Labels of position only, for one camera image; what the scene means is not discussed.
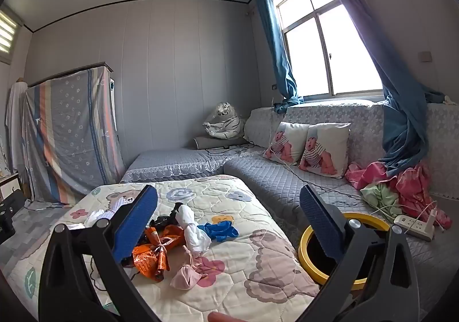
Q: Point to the person's right hand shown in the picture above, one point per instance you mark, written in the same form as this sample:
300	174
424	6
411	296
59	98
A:
224	317

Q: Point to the grey bolster pillow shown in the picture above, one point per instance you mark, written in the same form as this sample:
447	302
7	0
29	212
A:
215	142

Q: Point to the yellow round trash bin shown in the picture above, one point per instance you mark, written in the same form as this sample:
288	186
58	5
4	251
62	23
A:
304	254

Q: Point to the foam fruit net bundle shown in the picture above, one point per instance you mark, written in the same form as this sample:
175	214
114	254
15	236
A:
104	215

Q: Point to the cartoon bear quilt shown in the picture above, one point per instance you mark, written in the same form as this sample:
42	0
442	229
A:
244	271

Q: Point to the blue curtain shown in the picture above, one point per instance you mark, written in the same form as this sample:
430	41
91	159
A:
279	49
401	114

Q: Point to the white hanging cloth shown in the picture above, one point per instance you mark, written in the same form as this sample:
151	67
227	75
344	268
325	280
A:
16	121

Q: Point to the orange cloth item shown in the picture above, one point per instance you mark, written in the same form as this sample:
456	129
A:
149	261

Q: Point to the white plastic bag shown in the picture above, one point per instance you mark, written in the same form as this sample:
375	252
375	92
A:
195	236

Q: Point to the plush tiger in plastic bag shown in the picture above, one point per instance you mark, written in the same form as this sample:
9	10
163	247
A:
224	121

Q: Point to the black plastic bag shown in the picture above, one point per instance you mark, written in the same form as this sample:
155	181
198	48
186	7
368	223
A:
166	220

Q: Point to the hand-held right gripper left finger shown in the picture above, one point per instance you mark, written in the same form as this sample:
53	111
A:
136	225

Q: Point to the white framed low cabinet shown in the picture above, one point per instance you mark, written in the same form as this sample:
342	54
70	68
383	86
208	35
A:
9	182

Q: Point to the baby print pillow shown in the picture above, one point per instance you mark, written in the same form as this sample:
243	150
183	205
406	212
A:
287	144
326	151

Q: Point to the white power strip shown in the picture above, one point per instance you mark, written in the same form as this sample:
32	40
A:
412	227

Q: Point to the window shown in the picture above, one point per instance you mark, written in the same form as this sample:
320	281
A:
322	39

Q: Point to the wall switch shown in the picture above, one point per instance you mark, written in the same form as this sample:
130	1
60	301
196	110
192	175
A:
425	56

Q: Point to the white plug-in charger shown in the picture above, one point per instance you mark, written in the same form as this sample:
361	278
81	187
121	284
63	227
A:
433	218

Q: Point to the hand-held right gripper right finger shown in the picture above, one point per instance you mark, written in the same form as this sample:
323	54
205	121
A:
322	225

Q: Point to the green cloth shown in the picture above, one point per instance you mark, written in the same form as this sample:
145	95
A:
380	196

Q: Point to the blue rubber glove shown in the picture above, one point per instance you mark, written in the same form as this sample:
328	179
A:
218	230

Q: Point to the pink floral cloth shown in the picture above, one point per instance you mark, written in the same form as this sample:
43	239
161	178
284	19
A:
412	185

